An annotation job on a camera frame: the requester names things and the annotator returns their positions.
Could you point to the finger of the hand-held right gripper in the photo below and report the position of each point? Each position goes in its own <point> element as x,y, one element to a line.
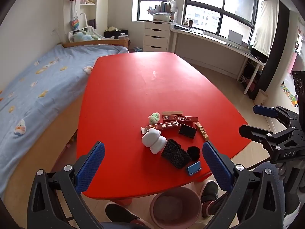
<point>252,132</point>
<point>263,111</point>

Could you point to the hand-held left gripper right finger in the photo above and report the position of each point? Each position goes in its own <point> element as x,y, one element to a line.
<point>218,167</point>

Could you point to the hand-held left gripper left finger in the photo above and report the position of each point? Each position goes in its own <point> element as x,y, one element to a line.
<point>91,169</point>

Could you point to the small blue stand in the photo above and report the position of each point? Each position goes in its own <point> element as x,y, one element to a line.
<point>194,168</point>

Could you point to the black pompom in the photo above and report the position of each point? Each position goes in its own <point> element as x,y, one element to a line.
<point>193,153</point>

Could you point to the black mesh holder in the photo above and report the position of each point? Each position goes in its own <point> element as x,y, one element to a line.
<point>175,153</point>

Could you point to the pink waste bin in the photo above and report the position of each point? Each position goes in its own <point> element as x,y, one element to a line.
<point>176,207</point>

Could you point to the person's right hand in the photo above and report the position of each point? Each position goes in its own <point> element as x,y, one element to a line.
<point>282,171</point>

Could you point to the small white wastebasket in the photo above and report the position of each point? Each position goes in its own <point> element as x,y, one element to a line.
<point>262,97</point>

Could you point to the person's right shoe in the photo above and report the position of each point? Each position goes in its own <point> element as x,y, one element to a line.
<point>209,195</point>

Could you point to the person's shoe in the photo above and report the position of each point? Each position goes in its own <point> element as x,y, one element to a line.
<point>209,195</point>
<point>120,212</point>

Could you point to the wooden bed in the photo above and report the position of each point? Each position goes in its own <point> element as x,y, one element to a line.
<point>47,143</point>

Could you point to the person's left shoe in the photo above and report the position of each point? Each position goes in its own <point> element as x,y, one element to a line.
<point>120,212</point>

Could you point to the black monitor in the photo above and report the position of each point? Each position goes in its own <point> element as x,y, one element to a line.
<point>259,54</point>

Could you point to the long red carton box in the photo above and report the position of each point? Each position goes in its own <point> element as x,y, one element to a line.
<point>164,125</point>
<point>183,118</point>

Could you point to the thin wooden strip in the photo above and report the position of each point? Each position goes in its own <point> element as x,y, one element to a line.
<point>172,112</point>

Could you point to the green white fluffy ball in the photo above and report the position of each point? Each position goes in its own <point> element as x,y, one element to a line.
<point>154,118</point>

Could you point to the white desk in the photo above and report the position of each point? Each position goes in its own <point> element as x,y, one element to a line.
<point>214,40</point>

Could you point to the red table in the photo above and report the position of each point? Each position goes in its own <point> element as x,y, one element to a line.
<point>143,88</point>

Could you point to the bed with blue sheet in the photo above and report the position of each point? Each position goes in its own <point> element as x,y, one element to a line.
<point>40,88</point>

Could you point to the black framed window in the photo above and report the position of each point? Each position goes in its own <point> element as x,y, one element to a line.
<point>202,2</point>

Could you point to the white drawer cabinet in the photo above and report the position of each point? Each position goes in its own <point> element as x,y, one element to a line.
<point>156,37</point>

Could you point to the pile of plush toys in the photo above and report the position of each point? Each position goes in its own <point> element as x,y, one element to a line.
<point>83,35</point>

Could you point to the black storage box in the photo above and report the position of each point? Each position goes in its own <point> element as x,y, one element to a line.
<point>115,33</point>

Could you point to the white basin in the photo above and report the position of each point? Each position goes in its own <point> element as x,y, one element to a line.
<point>162,17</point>

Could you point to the row of books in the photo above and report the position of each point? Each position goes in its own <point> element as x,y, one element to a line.
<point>166,7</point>

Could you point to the rainbow heart toy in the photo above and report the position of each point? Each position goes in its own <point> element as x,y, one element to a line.
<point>74,24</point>

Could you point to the colourful wall sticker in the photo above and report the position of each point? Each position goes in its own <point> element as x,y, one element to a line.
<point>289,93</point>

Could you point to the pink wall paper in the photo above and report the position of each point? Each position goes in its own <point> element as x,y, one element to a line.
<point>292,63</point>

